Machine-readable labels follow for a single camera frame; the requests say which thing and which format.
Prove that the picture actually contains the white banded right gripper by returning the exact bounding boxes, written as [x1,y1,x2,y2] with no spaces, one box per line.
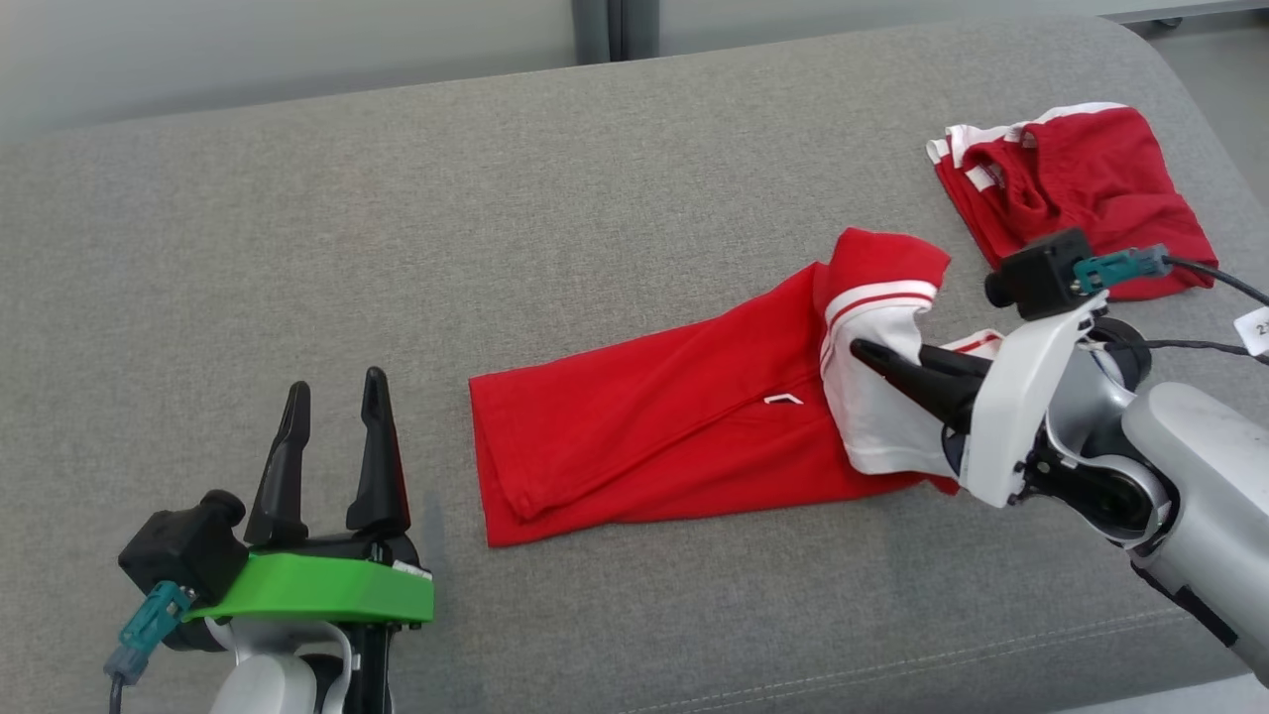
[851,296,1109,510]

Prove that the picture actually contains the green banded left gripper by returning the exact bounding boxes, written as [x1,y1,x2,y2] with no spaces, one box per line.
[181,366,437,628]

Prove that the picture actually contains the red shorts white stripe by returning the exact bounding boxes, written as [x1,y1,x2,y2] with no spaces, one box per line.
[925,101,1220,301]

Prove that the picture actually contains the red white basketball jersey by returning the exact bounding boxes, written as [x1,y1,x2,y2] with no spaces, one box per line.
[468,226,1007,548]

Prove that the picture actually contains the grey fabric sofa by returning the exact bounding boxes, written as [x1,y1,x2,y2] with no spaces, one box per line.
[0,10,1269,714]

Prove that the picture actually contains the teal right camera connector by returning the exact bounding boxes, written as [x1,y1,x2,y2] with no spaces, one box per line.
[1074,244,1173,297]

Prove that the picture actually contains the teal camera connector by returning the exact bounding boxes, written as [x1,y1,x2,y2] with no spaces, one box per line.
[104,580,194,685]
[1074,244,1173,297]

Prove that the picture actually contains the teal left camera connector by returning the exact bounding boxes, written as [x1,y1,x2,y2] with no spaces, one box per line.
[104,580,194,685]

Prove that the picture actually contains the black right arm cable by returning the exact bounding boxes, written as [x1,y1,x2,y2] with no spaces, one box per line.
[1165,256,1269,308]
[1140,339,1269,366]

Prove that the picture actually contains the white cable label tag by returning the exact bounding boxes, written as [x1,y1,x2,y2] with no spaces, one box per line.
[1232,305,1269,358]

